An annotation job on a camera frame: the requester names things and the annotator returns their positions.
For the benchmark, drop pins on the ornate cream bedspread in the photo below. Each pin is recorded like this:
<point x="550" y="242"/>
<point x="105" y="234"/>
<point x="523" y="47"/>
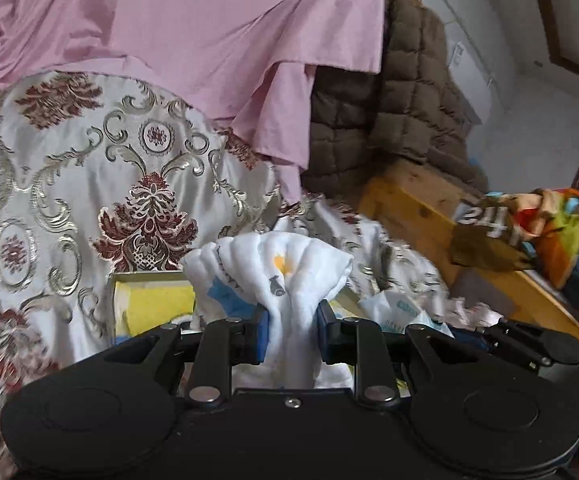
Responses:
<point x="69" y="185"/>

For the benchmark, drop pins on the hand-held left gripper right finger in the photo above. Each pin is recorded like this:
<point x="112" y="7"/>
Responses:
<point x="325" y="331"/>

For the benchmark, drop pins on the pink sheet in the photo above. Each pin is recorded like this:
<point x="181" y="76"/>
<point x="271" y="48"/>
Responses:
<point x="169" y="20"/>

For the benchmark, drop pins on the white and blue tissue pack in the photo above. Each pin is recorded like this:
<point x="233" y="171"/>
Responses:
<point x="399" y="312"/>

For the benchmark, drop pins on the white quilted baby cloth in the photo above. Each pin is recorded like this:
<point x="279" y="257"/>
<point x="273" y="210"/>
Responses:
<point x="269" y="270"/>

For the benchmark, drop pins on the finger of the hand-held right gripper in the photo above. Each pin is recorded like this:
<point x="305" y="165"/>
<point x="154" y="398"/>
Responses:
<point x="507" y="350"/>
<point x="517" y="334"/>

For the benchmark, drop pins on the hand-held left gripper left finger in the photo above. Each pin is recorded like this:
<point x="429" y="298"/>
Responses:
<point x="262" y="333"/>

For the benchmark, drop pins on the colourful plastic bag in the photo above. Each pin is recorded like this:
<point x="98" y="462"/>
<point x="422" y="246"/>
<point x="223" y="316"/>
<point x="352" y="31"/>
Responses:
<point x="494" y="230"/>

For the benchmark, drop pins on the brown quilted jacket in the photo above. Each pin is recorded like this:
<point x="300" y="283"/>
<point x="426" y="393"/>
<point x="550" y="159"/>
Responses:
<point x="394" y="110"/>

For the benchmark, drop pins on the white air conditioner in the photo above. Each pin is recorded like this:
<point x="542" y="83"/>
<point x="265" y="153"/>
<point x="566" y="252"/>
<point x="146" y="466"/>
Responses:
<point x="469" y="75"/>

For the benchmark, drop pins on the wooden bed frame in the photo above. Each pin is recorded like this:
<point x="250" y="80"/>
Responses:
<point x="419" y="210"/>

